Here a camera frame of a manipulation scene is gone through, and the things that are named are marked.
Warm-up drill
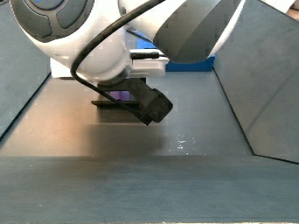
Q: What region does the blue shape-sorter block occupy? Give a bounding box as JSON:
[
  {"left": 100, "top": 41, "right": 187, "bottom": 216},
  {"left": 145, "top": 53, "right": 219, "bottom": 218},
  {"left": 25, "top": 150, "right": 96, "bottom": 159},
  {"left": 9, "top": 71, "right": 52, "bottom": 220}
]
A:
[{"left": 136, "top": 39, "right": 216, "bottom": 72}]

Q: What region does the dark curved cradle fixture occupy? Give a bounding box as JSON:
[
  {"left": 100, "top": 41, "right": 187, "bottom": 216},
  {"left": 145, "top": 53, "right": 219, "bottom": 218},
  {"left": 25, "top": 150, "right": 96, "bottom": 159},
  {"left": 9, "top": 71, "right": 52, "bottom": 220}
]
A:
[{"left": 90, "top": 85, "right": 144, "bottom": 109}]

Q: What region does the purple star-profile bar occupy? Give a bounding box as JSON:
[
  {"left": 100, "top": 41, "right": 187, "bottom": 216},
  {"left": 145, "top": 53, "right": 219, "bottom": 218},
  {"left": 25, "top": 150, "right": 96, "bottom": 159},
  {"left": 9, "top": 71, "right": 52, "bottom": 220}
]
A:
[{"left": 109, "top": 91, "right": 130, "bottom": 102}]

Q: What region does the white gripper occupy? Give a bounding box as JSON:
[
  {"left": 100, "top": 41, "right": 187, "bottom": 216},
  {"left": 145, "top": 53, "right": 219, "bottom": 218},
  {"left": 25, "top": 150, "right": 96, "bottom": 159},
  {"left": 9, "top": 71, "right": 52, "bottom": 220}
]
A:
[{"left": 49, "top": 48, "right": 171, "bottom": 80}]

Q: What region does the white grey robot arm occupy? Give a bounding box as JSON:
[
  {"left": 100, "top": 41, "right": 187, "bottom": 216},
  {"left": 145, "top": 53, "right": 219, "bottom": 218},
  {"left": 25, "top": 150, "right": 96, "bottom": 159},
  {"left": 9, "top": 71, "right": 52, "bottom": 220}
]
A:
[{"left": 9, "top": 0, "right": 245, "bottom": 82}]

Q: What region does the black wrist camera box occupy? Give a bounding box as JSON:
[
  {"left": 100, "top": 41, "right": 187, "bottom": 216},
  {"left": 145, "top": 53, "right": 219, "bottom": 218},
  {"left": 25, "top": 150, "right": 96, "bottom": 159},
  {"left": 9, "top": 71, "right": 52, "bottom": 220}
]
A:
[{"left": 125, "top": 79, "right": 173, "bottom": 125}]

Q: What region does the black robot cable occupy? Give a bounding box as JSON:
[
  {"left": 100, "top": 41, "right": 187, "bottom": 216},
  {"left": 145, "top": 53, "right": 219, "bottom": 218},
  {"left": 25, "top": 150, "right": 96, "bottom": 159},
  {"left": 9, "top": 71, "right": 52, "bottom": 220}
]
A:
[{"left": 69, "top": 0, "right": 165, "bottom": 127}]

